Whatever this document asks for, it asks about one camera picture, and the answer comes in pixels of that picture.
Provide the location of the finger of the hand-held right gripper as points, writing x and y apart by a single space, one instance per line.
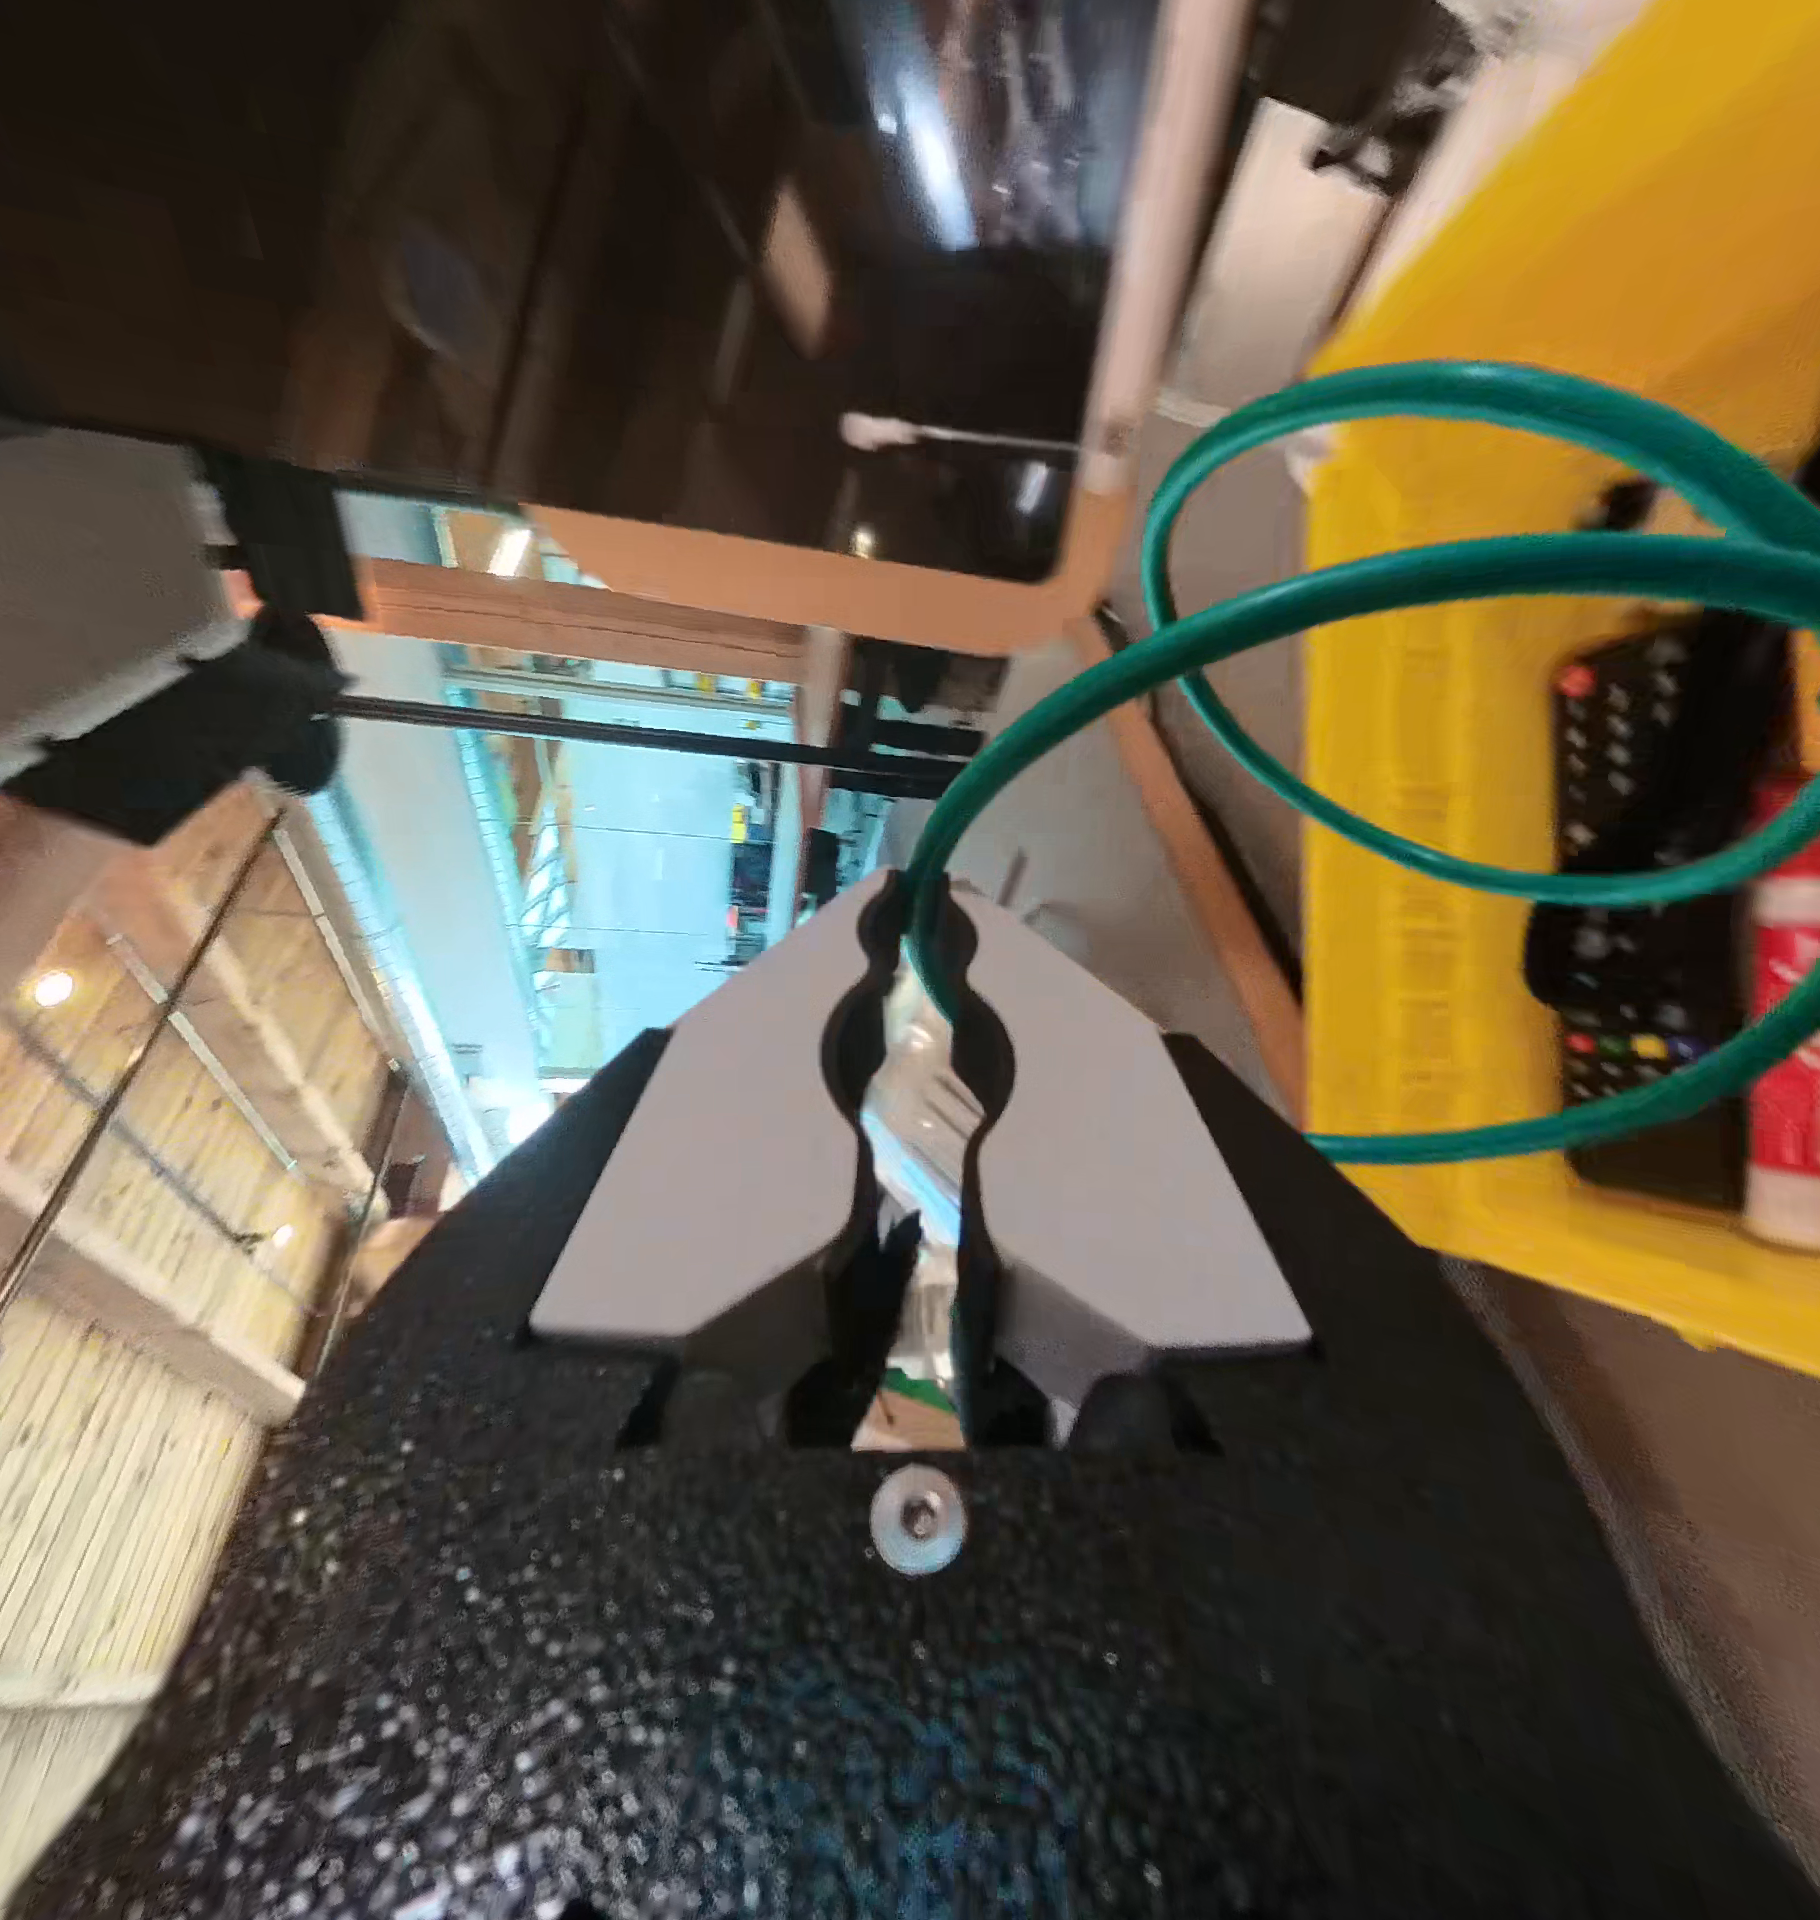
70 599

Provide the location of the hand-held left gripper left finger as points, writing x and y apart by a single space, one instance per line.
700 1170

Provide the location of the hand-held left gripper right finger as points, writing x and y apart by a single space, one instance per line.
1134 1185

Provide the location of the yellow plastic bin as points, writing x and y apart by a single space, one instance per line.
1419 750

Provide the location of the black remote control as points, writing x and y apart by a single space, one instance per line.
1645 900

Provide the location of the white mirror stand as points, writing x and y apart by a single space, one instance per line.
1150 301

